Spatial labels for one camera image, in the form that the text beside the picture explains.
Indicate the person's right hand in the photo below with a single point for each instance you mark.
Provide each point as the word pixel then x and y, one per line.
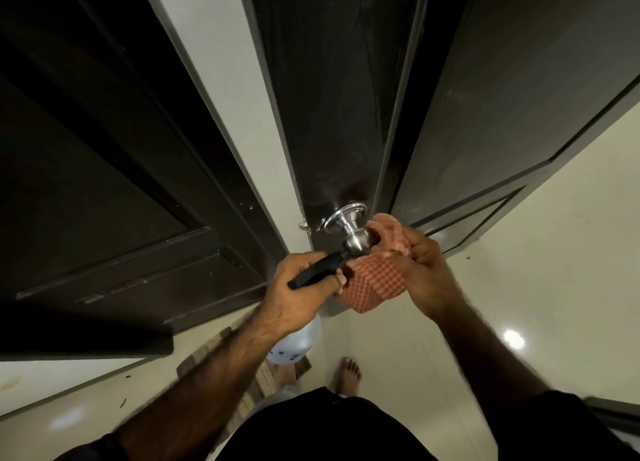
pixel 430 275

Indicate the person's left hand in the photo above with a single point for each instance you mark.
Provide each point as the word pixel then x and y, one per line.
pixel 295 305

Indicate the white spray bottle black trigger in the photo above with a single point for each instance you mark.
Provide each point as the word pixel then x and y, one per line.
pixel 295 348

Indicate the orange checked cloth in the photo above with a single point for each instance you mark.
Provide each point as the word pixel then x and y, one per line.
pixel 375 285

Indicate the black wooden door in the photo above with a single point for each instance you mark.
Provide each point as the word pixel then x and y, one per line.
pixel 340 100

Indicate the person's right forearm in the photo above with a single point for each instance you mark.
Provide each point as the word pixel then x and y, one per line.
pixel 490 355

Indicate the person's left forearm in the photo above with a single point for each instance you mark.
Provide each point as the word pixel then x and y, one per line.
pixel 200 395

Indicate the person's left foot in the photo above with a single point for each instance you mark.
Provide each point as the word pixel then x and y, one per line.
pixel 287 375

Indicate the person's foot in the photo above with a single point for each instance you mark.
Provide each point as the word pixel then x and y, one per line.
pixel 287 375
pixel 347 375

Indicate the person's right foot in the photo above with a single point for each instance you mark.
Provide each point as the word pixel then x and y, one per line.
pixel 347 375

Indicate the dark wooden side door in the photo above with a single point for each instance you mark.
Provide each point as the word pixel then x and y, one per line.
pixel 200 125

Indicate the brown striped doormat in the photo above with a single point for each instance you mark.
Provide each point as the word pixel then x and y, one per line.
pixel 255 390

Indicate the grey trousers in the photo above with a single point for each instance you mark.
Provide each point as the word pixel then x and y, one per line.
pixel 275 398

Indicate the black shirt torso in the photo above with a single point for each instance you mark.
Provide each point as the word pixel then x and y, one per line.
pixel 325 430

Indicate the dark furniture corner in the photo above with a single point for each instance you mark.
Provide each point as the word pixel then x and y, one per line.
pixel 615 415

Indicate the black left sleeve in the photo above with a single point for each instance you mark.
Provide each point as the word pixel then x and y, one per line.
pixel 90 448

